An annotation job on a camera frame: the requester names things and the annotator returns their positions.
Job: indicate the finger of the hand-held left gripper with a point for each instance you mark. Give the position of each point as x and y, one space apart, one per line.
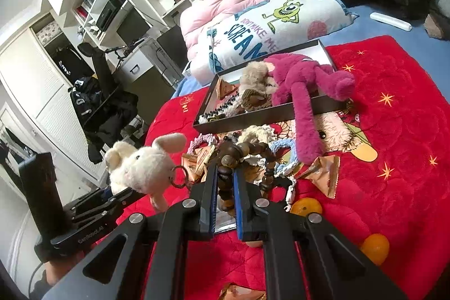
103 194
119 203

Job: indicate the black computer monitor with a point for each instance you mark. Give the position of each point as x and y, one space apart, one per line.
133 24

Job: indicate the black printer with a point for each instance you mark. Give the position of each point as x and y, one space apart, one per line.
110 11

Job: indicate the lilac scrunchie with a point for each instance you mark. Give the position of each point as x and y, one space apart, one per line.
198 142

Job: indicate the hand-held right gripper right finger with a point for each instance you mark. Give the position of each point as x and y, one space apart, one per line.
239 201

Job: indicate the light blue scrunchie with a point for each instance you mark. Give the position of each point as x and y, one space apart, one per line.
281 146

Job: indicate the red books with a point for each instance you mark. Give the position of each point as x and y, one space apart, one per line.
81 11

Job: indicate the black tray box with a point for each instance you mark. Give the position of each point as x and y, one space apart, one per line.
246 122

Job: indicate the hanging black garment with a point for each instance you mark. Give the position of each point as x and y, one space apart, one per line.
70 62

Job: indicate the white remote control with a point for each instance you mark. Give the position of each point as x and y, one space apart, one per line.
390 21

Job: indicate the brown fuzzy object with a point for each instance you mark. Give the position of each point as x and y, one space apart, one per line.
436 27

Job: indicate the beige fluffy plush toy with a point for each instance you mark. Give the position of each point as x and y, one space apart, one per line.
253 75

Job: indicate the white wardrobe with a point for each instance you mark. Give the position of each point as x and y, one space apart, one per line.
45 85

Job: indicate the silver foil packet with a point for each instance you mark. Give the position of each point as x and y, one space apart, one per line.
225 221

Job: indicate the black clothing pile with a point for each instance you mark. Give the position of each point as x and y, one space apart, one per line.
116 106

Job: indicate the magenta long-armed plush toy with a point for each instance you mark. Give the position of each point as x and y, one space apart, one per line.
298 75

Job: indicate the orange-brown snack packet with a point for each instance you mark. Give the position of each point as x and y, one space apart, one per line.
242 291
224 89
192 163
325 173

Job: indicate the orange fruit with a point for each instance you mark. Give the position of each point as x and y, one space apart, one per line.
376 245
306 207

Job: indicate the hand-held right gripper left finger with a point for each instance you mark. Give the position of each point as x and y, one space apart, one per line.
211 201

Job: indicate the person's left forearm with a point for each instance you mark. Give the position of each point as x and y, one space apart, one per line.
49 277

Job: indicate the cream scrunchie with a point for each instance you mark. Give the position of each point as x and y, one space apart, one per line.
262 133

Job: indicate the cream plush pig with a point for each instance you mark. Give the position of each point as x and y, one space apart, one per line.
140 163

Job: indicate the white curly fleece hair clip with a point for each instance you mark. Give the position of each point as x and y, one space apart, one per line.
230 106

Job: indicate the black computer tower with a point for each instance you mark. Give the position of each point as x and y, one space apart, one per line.
172 47

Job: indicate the black printed bag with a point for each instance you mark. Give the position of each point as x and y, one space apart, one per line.
82 99

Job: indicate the blue bed sheet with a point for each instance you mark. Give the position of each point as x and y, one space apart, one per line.
355 31

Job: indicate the red rose-pattern blanket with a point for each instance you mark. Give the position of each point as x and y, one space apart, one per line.
386 152

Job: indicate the monster cartoon pillow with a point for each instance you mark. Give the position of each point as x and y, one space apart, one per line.
281 29

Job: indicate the white desk with drawer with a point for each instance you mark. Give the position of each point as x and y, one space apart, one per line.
135 69

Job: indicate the black office chair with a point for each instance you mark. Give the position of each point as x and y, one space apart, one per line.
102 68

